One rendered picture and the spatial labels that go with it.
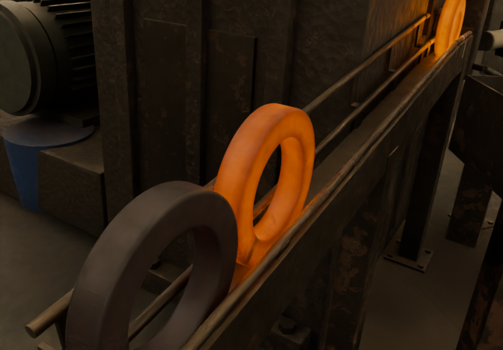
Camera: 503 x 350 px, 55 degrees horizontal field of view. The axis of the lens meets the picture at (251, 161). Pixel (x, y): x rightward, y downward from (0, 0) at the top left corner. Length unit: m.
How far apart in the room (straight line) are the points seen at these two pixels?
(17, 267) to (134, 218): 1.25
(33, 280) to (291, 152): 1.09
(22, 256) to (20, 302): 0.21
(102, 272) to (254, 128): 0.21
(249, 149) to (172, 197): 0.12
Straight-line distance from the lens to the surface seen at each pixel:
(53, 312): 0.42
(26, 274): 1.57
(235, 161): 0.47
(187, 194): 0.38
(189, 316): 0.48
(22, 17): 1.74
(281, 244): 0.53
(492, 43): 1.65
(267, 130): 0.48
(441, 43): 1.30
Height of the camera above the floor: 0.91
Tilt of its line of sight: 25 degrees down
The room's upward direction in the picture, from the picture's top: 3 degrees clockwise
